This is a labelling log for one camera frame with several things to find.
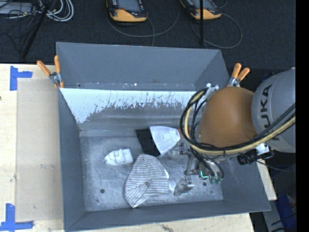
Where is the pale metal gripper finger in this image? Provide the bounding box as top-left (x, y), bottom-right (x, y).
top-left (168, 143), bottom-right (188, 160)
top-left (173, 176), bottom-right (196, 197)

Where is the white pointed cloth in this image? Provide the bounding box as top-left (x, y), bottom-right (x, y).
top-left (149, 126), bottom-right (182, 156)

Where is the black flat cloth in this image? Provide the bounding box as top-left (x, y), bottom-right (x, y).
top-left (135, 128), bottom-right (160, 157)

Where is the grey striped cloth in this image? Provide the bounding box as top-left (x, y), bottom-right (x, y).
top-left (123, 153), bottom-right (171, 209)

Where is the white plastic toy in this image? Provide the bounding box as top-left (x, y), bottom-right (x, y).
top-left (103, 148), bottom-right (134, 166)

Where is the grey metal bin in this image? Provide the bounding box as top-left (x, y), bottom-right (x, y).
top-left (55, 42), bottom-right (271, 232)

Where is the brown cardboard board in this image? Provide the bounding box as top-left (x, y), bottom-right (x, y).
top-left (14, 78), bottom-right (64, 223)

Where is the black cylinder on white bracket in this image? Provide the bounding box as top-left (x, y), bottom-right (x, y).
top-left (236, 143), bottom-right (275, 165)

